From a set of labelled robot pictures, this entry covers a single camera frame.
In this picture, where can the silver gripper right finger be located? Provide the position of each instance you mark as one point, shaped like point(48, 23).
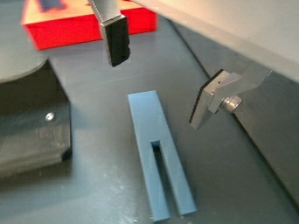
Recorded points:
point(219, 93)

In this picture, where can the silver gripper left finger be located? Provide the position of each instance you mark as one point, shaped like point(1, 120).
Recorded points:
point(113, 30)

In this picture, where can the red peg board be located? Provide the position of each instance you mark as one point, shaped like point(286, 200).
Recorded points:
point(61, 27)

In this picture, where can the dark blue tall block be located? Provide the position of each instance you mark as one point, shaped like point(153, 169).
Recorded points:
point(51, 4)

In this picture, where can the light blue double-square object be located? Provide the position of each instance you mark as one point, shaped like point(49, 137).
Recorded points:
point(153, 140)

